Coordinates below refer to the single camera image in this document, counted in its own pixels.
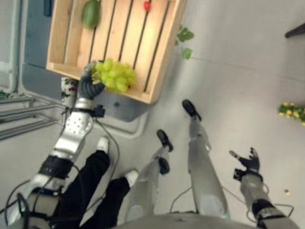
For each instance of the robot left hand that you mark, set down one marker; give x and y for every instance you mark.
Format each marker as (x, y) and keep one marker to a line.
(87, 88)

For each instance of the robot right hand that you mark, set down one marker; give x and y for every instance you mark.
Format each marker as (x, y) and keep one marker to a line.
(250, 159)

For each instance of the green grape bunch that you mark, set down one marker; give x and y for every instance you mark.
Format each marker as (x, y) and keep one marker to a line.
(114, 75)

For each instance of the robot right silver arm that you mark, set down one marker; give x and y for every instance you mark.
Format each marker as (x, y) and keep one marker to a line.
(259, 200)

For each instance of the robot left silver arm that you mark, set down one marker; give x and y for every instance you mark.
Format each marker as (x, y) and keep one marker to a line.
(69, 140)

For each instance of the grey table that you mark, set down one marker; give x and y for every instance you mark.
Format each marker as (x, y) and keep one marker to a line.
(47, 71)

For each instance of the small yellow floor object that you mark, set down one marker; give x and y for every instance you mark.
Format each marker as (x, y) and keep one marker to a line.
(287, 191)

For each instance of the wooden slatted crate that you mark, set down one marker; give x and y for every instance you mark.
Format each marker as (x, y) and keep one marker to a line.
(119, 43)

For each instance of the yellow flower plant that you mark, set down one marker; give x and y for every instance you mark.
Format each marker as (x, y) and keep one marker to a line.
(292, 112)

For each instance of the grey metal rack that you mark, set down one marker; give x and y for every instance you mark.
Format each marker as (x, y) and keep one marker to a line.
(26, 117)

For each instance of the green mango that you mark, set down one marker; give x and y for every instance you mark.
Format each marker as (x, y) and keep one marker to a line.
(90, 13)

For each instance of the robot silver torso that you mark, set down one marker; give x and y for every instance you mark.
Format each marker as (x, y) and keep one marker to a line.
(202, 221)

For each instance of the robot left silver leg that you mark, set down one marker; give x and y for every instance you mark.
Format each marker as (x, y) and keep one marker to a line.
(155, 171)

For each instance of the person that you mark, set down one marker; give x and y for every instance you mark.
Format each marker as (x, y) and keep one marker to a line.
(95, 186)

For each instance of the small red fruit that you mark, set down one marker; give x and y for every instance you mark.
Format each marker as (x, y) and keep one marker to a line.
(147, 5)

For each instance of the green leafy plant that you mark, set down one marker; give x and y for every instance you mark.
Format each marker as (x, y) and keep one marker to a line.
(184, 38)

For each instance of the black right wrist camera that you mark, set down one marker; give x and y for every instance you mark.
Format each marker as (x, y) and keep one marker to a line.
(237, 174)

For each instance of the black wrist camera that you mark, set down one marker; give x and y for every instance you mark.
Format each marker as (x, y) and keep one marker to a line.
(98, 111)
(237, 174)

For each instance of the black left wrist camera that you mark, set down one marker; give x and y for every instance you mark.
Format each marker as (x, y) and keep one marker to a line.
(98, 111)

